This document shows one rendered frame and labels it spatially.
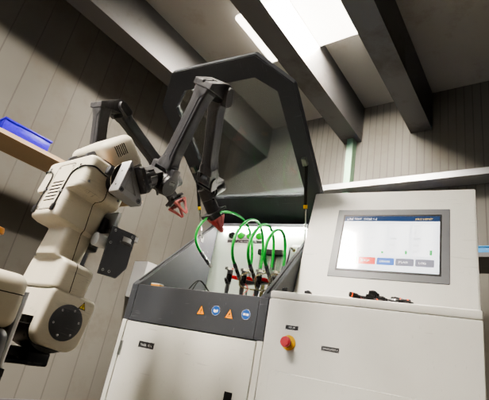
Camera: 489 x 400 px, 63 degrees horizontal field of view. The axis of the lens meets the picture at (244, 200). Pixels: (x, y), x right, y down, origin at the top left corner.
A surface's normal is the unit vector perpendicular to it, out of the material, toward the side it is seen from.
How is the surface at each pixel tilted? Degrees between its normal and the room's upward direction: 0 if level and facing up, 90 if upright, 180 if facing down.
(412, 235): 76
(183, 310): 90
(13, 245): 90
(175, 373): 90
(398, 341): 90
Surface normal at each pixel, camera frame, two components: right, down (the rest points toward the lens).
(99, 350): 0.80, -0.08
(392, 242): -0.39, -0.61
